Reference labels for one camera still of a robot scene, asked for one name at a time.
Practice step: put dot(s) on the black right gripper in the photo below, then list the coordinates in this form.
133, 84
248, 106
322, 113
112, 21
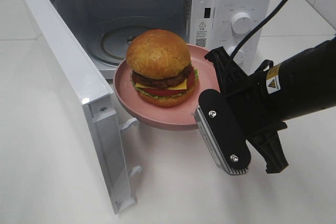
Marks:
244, 95

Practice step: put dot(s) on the pink round plate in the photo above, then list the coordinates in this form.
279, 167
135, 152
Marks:
176, 118

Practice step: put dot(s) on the burger with sesame-free bun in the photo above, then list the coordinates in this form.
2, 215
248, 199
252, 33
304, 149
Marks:
162, 71

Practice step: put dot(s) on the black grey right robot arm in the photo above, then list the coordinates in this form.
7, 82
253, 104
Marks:
302, 84

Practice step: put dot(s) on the upper white power knob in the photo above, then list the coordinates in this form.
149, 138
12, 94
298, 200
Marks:
241, 23

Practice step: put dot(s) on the white warning label sticker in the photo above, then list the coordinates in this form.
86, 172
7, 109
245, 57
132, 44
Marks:
202, 27

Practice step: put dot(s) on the glass microwave turntable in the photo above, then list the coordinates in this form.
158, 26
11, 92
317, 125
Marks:
109, 40

